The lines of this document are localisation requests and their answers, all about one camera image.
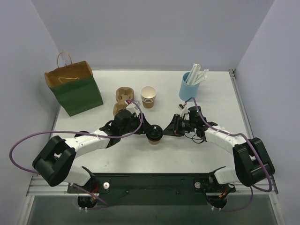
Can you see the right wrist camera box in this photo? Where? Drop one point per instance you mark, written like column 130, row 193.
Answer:
column 182, row 107

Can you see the black coffee cup lid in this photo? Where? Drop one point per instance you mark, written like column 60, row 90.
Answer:
column 155, row 133

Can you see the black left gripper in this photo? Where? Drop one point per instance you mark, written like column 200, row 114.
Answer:
column 139, row 126

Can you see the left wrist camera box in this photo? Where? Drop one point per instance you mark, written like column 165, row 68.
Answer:
column 133, row 106

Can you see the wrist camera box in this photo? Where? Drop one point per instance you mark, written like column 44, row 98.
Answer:
column 182, row 107
column 133, row 106

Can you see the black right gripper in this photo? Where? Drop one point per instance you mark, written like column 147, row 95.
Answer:
column 176, row 125

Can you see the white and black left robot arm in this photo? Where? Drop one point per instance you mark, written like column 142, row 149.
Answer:
column 55, row 161

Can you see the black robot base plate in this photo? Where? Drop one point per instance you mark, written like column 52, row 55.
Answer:
column 153, row 189

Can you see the brown paper coffee cup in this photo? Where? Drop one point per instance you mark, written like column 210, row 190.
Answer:
column 154, row 142

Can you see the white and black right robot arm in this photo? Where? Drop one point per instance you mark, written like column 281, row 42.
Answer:
column 252, row 163

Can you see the light blue straw holder cup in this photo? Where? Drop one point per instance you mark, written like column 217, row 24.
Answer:
column 187, row 91

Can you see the stack of brown paper cups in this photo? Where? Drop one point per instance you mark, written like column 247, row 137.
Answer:
column 148, row 96

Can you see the green and brown paper bag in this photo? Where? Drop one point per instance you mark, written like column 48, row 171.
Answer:
column 74, row 87

